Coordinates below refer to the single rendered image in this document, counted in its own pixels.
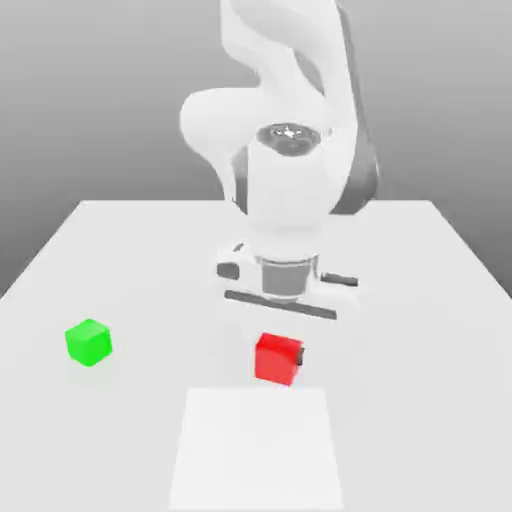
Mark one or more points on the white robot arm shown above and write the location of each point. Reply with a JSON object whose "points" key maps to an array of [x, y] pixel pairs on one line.
{"points": [[280, 192]]}

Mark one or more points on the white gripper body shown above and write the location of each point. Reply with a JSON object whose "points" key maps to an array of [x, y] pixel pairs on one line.
{"points": [[280, 302]]}

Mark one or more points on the small green cube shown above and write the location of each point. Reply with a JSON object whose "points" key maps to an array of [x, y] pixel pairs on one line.
{"points": [[88, 342]]}

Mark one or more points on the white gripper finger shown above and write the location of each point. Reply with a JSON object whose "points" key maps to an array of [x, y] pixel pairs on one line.
{"points": [[301, 356]]}

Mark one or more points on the small red cube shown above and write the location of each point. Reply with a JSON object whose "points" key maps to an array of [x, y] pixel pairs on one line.
{"points": [[276, 359]]}

